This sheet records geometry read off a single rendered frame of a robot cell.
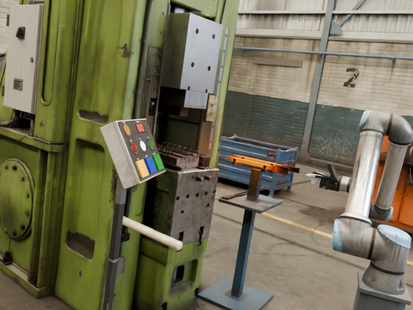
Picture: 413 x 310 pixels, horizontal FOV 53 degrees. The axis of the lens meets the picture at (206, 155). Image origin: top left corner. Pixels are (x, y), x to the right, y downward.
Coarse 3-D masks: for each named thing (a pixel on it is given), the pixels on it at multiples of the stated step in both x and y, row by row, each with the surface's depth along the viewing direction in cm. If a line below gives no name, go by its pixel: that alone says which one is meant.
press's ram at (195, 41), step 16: (176, 16) 223; (192, 16) 220; (176, 32) 224; (192, 32) 222; (208, 32) 232; (176, 48) 224; (192, 48) 225; (208, 48) 235; (176, 64) 225; (192, 64) 228; (208, 64) 238; (176, 80) 225; (192, 80) 230; (208, 80) 241
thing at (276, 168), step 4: (228, 156) 270; (232, 160) 268; (240, 160) 266; (244, 160) 264; (248, 164) 263; (252, 164) 262; (256, 164) 260; (260, 164) 259; (264, 164) 258; (268, 168) 257; (272, 168) 254; (276, 168) 255; (280, 168) 254; (284, 168) 252; (288, 168) 252; (276, 172) 254; (280, 172) 254; (284, 172) 253
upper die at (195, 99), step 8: (160, 88) 239; (168, 88) 235; (160, 96) 239; (168, 96) 236; (176, 96) 232; (184, 96) 228; (192, 96) 233; (200, 96) 238; (168, 104) 236; (176, 104) 232; (184, 104) 229; (192, 104) 234; (200, 104) 240
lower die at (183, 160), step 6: (156, 144) 263; (168, 150) 250; (174, 150) 248; (180, 150) 257; (162, 156) 240; (168, 156) 237; (174, 156) 239; (180, 156) 238; (186, 156) 240; (198, 156) 248; (168, 162) 237; (174, 162) 235; (180, 162) 236; (186, 162) 241; (192, 162) 245; (198, 162) 249; (186, 168) 242
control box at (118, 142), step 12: (132, 120) 188; (144, 120) 202; (108, 132) 173; (120, 132) 172; (132, 132) 183; (144, 132) 197; (108, 144) 174; (120, 144) 173; (144, 144) 191; (120, 156) 173; (132, 156) 175; (144, 156) 187; (120, 168) 174; (132, 168) 173; (156, 168) 195; (120, 180) 175; (132, 180) 173; (144, 180) 178
